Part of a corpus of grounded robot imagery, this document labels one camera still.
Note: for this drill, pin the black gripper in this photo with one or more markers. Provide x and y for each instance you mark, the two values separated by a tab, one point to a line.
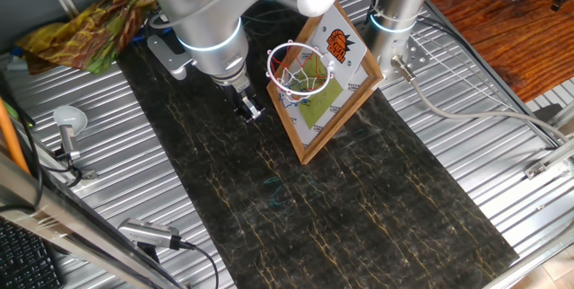
240	98

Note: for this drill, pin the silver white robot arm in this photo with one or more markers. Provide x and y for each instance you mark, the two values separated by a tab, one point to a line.
202	11

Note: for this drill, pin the wooden framed basketball backboard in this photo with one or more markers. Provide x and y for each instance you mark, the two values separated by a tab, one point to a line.
320	107

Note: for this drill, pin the white mini basketball hoop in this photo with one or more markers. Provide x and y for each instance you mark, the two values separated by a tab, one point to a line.
347	62

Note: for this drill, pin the black marble pattern mat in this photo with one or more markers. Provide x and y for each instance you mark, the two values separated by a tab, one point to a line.
314	217

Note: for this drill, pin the pale grey ladle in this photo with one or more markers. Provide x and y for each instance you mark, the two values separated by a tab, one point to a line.
69	118

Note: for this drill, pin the colourful leaf print cloth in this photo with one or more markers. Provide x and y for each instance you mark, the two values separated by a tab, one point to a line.
67	37

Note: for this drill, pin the orange pole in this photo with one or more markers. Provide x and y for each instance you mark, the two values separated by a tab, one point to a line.
11	141

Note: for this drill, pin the black keyboard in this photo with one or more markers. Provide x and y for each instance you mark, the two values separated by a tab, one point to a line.
22	262

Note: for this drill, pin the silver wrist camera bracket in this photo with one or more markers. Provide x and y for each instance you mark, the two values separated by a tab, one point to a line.
168	58

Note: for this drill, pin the black camera stand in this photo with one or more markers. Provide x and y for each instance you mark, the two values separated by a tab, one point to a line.
148	251

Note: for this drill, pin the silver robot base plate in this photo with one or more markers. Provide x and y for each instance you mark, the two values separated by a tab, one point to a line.
414	58

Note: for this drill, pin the taped aluminium frame beam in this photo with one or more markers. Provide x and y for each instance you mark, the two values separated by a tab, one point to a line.
67	226

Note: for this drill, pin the aluminium profile bracket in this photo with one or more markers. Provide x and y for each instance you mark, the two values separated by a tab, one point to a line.
551	161

